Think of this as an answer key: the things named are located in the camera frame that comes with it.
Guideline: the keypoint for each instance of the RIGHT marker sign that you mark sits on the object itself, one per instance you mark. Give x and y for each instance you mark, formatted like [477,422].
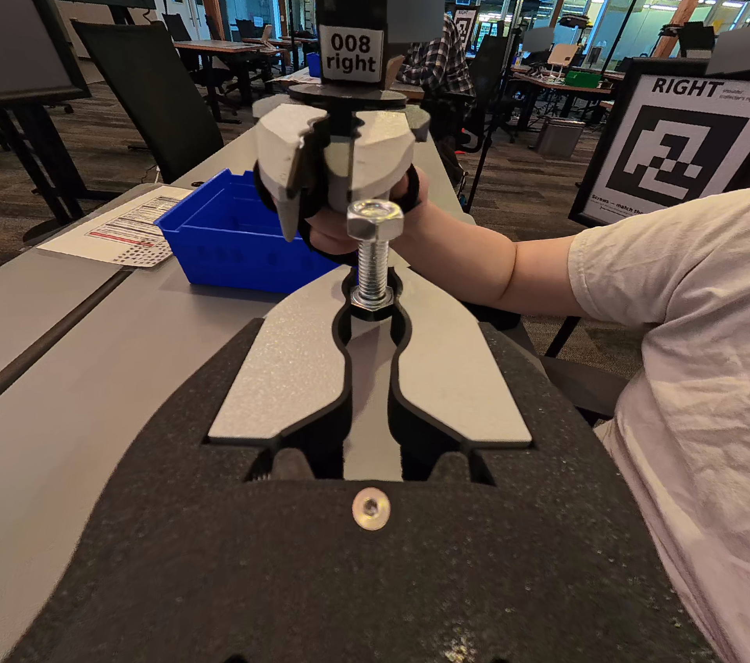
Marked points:
[674,147]

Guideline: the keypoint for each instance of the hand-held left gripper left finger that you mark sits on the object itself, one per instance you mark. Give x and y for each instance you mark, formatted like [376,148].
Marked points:
[281,381]

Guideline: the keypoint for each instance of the green plastic bin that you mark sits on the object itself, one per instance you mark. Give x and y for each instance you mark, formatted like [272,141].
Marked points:
[581,80]

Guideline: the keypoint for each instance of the large silver hex nut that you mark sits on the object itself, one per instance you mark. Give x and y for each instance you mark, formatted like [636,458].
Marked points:
[372,301]

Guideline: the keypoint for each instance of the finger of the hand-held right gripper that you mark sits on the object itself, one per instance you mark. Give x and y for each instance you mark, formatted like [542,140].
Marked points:
[381,159]
[281,147]

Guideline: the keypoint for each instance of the black easel board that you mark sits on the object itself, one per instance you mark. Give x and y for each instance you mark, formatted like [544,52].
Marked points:
[29,30]

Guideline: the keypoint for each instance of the grey metal box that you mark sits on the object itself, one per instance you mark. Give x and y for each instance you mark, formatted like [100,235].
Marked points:
[559,138]

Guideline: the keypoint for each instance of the black tripod stand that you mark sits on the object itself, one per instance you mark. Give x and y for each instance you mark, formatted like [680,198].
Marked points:
[483,159]

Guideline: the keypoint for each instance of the blue plastic bin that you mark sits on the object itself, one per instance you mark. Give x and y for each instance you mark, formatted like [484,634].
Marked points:
[234,253]

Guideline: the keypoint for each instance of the person's right forearm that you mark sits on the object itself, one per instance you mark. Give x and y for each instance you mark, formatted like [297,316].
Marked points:
[498,270]

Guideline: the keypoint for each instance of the printed paper sheet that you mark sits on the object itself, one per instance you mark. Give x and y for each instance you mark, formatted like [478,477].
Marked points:
[117,229]

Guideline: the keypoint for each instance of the person's right hand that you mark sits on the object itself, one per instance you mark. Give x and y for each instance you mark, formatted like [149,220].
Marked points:
[419,217]

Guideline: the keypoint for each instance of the large silver hex bolt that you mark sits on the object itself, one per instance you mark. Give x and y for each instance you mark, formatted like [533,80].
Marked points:
[372,264]

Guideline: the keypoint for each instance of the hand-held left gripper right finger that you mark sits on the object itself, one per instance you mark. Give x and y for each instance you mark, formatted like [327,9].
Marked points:
[463,381]

